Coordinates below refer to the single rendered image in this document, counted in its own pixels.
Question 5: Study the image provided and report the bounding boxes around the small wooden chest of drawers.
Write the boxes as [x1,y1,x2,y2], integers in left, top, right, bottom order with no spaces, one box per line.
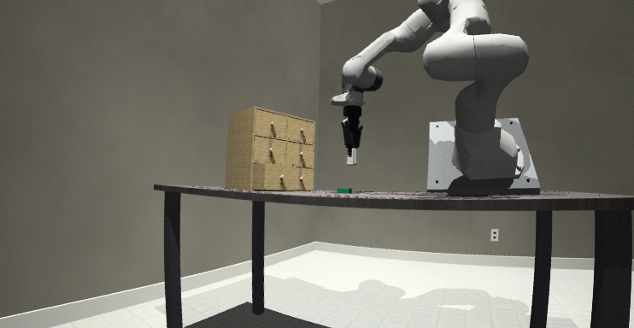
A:
[225,107,315,191]

